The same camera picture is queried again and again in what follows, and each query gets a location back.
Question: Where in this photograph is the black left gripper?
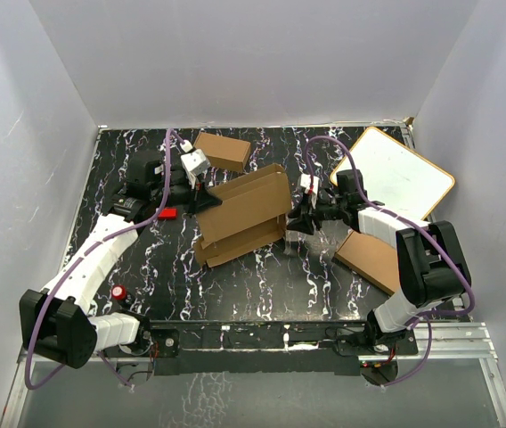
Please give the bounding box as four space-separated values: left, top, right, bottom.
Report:
151 173 222 219

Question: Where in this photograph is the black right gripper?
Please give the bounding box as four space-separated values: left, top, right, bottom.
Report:
286 193 347 235

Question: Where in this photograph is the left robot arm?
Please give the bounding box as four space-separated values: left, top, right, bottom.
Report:
19 149 222 368

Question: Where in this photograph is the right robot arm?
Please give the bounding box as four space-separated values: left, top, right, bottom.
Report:
287 169 472 354

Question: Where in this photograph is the folded brown cardboard box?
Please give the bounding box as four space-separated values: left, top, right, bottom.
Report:
194 132 251 173

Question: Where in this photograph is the small red block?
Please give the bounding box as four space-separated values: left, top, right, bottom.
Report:
158 208 177 220

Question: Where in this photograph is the flat cardboard stack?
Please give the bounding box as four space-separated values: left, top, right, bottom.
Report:
335 231 400 295

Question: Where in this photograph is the yellow-framed whiteboard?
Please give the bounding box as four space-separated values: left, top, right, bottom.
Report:
350 127 455 219

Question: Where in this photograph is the red emergency stop button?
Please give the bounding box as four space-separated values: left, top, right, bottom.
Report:
111 284 128 300

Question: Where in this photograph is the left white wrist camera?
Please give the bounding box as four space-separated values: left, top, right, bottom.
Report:
181 140 210 188

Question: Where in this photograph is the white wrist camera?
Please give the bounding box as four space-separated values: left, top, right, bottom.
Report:
181 140 210 188
298 174 320 195

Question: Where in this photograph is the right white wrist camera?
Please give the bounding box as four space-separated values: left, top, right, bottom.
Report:
298 174 320 195

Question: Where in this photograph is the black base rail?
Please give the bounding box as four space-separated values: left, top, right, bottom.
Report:
143 320 398 385

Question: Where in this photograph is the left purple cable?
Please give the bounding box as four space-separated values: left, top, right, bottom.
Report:
24 128 192 391

